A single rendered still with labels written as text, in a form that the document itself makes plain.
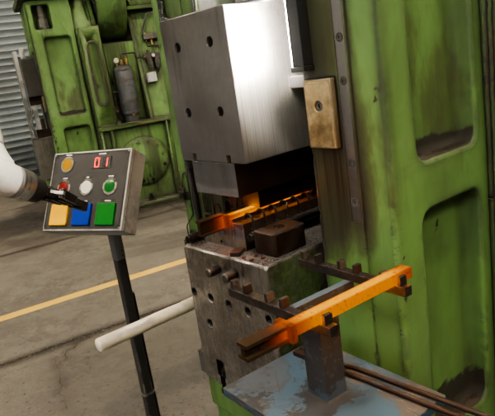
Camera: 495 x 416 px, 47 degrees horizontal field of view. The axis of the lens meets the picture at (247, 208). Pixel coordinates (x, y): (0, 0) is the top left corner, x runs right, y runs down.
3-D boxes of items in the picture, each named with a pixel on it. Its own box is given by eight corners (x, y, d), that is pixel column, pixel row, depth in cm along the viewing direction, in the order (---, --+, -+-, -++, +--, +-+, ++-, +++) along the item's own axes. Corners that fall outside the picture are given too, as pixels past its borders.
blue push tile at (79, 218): (87, 225, 189) (91, 203, 191) (69, 224, 193) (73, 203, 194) (91, 226, 191) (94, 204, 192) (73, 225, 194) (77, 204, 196)
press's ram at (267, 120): (267, 166, 144) (244, -3, 134) (182, 159, 173) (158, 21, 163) (373, 134, 169) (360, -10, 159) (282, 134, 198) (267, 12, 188)
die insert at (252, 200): (260, 208, 167) (257, 187, 165) (243, 205, 172) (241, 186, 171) (329, 182, 185) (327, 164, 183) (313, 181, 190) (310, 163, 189)
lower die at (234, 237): (247, 251, 160) (242, 221, 158) (205, 240, 175) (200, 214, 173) (346, 210, 185) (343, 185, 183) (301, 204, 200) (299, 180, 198)
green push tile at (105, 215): (111, 224, 185) (115, 202, 187) (93, 225, 188) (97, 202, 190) (115, 226, 186) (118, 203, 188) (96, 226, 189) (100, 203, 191)
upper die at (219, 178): (238, 197, 156) (233, 163, 154) (196, 191, 172) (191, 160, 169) (341, 163, 181) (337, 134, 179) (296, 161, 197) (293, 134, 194)
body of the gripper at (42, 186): (13, 200, 160) (39, 208, 168) (36, 199, 156) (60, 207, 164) (18, 174, 161) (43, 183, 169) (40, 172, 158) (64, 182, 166)
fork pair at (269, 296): (282, 309, 112) (280, 300, 112) (264, 302, 117) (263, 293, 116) (362, 271, 125) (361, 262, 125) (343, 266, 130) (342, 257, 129)
